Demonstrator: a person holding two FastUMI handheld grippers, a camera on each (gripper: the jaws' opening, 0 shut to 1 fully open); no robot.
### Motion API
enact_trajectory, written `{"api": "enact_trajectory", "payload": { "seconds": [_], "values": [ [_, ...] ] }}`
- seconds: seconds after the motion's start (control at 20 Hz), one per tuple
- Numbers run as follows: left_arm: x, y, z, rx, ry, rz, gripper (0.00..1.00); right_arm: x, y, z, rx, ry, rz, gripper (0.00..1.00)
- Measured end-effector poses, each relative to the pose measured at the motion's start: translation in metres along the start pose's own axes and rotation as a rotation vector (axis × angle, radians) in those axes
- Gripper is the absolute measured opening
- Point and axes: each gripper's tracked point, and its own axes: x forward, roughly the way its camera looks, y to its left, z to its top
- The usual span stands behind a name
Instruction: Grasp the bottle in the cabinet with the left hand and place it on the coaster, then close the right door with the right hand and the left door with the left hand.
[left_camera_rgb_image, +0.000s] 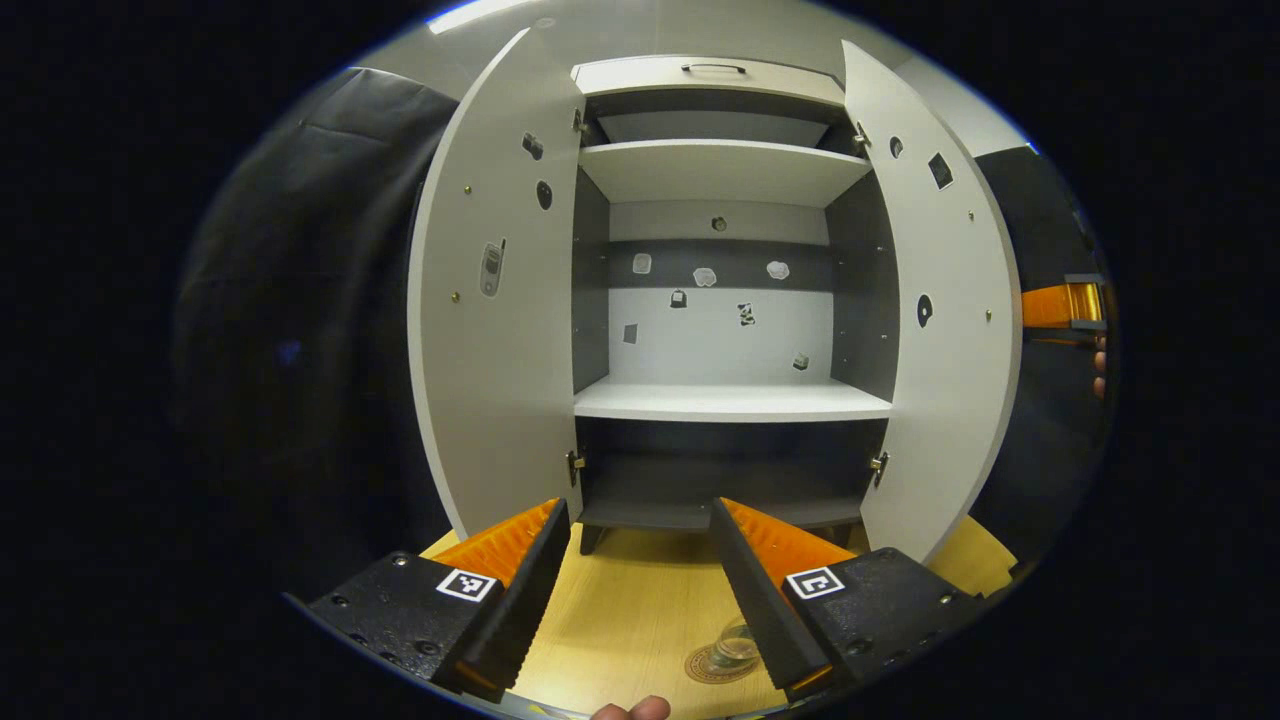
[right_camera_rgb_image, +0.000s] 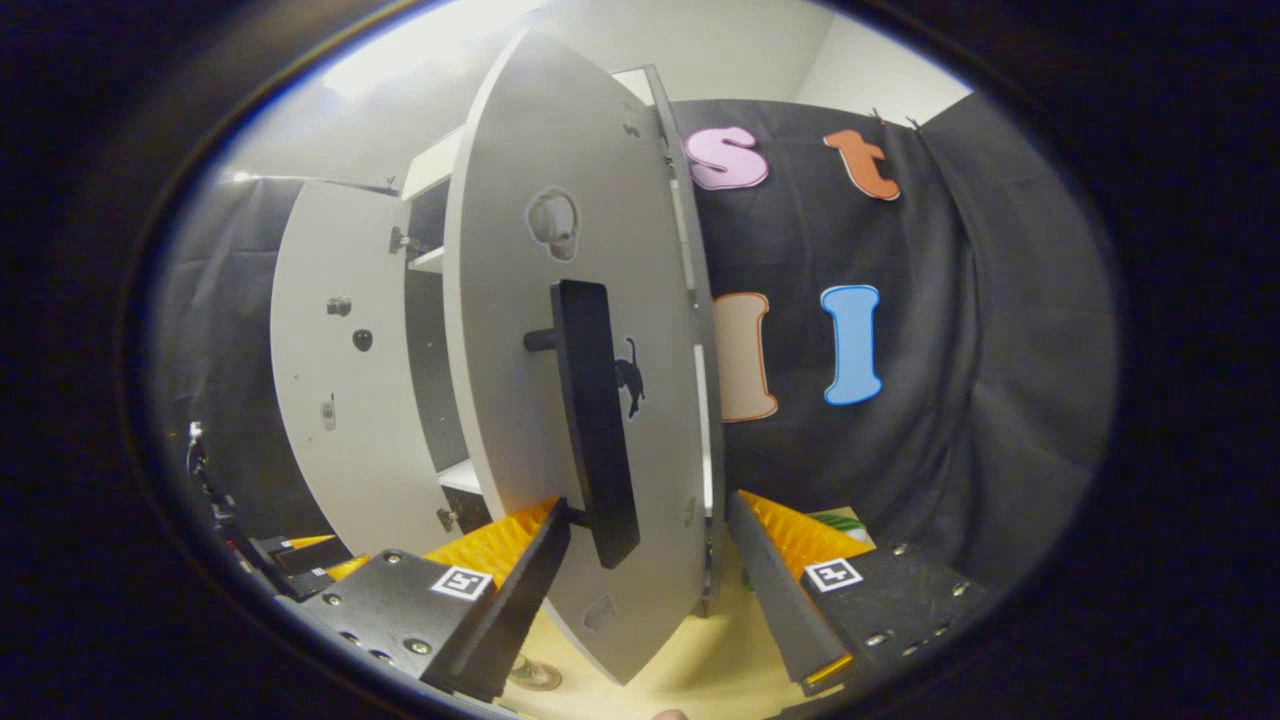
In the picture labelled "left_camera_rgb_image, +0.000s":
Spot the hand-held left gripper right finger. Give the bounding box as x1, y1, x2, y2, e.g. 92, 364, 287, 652
708, 497, 986, 701

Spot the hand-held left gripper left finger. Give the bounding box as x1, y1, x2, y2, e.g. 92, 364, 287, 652
285, 497, 573, 701

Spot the clear plastic bottle green label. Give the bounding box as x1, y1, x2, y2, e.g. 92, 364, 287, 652
713, 617, 766, 673

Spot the round brown coaster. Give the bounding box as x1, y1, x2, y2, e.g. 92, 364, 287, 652
684, 640, 766, 686

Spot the white door with cat sticker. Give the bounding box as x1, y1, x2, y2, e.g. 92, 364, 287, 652
842, 40, 1024, 566

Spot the white door with phone sticker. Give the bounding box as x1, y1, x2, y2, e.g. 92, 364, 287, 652
407, 28, 586, 541

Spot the white and grey cabinet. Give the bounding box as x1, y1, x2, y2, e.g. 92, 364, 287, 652
572, 55, 901, 556

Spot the white cabinet shelf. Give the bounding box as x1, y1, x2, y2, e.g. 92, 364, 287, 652
574, 377, 893, 423
578, 140, 873, 209

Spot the white cabinet drawer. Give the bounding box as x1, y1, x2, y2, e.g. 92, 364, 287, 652
572, 55, 846, 106

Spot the black backdrop cloth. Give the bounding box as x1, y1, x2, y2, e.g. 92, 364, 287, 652
965, 145, 1119, 571
170, 68, 461, 601

